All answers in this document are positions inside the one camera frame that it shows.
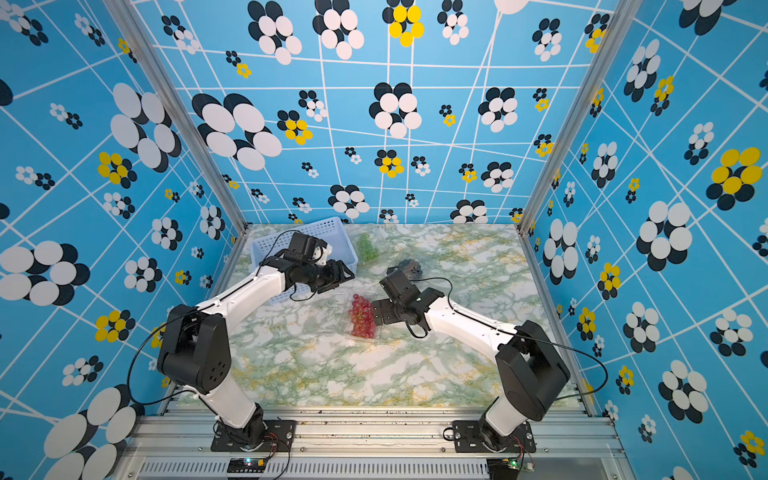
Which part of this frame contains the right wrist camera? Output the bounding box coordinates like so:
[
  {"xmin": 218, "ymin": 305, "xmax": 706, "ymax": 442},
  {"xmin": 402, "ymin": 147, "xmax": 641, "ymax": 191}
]
[{"xmin": 380, "ymin": 267, "xmax": 421, "ymax": 306}]

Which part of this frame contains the green grape bunch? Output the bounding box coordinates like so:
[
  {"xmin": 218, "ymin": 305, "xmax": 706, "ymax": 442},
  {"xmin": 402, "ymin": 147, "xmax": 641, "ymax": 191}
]
[{"xmin": 356, "ymin": 233, "xmax": 379, "ymax": 264}]

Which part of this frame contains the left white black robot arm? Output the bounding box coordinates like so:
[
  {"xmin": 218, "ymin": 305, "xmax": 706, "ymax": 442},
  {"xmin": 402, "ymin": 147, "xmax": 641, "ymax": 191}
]
[{"xmin": 157, "ymin": 256, "xmax": 355, "ymax": 449}]

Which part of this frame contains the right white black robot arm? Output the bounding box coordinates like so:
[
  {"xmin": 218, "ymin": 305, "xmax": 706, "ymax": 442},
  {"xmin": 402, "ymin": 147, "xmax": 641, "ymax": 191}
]
[{"xmin": 373, "ymin": 287, "xmax": 570, "ymax": 451}]

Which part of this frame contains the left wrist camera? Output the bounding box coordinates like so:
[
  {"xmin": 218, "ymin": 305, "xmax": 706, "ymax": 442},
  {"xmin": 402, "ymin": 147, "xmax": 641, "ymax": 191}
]
[{"xmin": 284, "ymin": 232, "xmax": 332, "ymax": 266}]

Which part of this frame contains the red grape bunch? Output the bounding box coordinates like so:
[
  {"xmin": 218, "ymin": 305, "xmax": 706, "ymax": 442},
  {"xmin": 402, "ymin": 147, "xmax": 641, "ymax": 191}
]
[{"xmin": 348, "ymin": 294, "xmax": 376, "ymax": 339}]

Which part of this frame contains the aluminium front rail frame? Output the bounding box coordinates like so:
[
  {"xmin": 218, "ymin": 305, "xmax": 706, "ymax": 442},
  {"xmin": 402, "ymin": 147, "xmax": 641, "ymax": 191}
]
[{"xmin": 113, "ymin": 408, "xmax": 636, "ymax": 479}]

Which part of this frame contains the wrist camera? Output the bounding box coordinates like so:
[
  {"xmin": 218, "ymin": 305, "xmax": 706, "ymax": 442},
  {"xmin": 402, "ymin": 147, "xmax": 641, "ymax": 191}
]
[
  {"xmin": 380, "ymin": 267, "xmax": 421, "ymax": 306},
  {"xmin": 284, "ymin": 232, "xmax": 332, "ymax": 266}
]

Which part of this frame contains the green circuit board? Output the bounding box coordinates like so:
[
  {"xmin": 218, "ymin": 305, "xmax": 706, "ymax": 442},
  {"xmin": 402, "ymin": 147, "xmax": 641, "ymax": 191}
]
[
  {"xmin": 486, "ymin": 458, "xmax": 524, "ymax": 480},
  {"xmin": 226, "ymin": 457, "xmax": 268, "ymax": 479}
]

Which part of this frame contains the black grape bunch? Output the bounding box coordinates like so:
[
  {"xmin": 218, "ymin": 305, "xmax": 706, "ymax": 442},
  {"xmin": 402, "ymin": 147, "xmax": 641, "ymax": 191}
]
[{"xmin": 397, "ymin": 259, "xmax": 423, "ymax": 280}]

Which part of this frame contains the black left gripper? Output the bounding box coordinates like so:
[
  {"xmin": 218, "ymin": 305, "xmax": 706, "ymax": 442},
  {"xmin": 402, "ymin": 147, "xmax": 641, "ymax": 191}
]
[{"xmin": 302, "ymin": 258, "xmax": 356, "ymax": 292}]

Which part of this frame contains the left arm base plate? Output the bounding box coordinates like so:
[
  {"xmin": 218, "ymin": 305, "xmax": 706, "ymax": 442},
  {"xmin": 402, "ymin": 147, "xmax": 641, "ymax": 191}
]
[{"xmin": 210, "ymin": 419, "xmax": 298, "ymax": 453}]

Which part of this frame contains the left green circuit board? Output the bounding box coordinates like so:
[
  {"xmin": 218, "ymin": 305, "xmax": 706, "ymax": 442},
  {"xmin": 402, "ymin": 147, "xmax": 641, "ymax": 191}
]
[{"xmin": 226, "ymin": 457, "xmax": 268, "ymax": 479}]

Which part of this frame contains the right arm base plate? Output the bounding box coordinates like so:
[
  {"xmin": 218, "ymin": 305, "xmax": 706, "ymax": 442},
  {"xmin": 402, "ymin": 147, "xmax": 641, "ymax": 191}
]
[{"xmin": 449, "ymin": 420, "xmax": 537, "ymax": 454}]

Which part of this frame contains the clear plastic clamshell container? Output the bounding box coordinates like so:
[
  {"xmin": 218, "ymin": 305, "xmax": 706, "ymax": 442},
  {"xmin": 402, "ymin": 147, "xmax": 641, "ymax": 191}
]
[{"xmin": 351, "ymin": 231, "xmax": 388, "ymax": 268}]

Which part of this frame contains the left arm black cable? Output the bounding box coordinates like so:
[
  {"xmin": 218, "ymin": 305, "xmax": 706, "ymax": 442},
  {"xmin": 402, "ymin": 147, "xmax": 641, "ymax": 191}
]
[{"xmin": 125, "ymin": 229, "xmax": 319, "ymax": 407}]

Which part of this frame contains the light blue perforated plastic basket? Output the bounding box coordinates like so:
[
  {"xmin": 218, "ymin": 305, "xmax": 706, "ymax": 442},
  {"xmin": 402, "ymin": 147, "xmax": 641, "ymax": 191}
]
[{"xmin": 250, "ymin": 217, "xmax": 358, "ymax": 305}]

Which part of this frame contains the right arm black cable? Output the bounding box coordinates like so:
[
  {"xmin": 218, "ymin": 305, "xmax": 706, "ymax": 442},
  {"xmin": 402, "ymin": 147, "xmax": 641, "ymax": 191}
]
[{"xmin": 407, "ymin": 275, "xmax": 610, "ymax": 403}]

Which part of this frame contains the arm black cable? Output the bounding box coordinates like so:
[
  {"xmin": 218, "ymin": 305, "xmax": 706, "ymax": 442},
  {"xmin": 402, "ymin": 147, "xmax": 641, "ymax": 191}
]
[
  {"xmin": 407, "ymin": 275, "xmax": 610, "ymax": 403},
  {"xmin": 125, "ymin": 229, "xmax": 319, "ymax": 407}
]

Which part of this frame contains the right green circuit board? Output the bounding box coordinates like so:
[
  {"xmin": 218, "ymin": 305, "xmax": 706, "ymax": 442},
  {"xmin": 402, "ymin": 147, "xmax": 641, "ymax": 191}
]
[{"xmin": 486, "ymin": 458, "xmax": 524, "ymax": 480}]

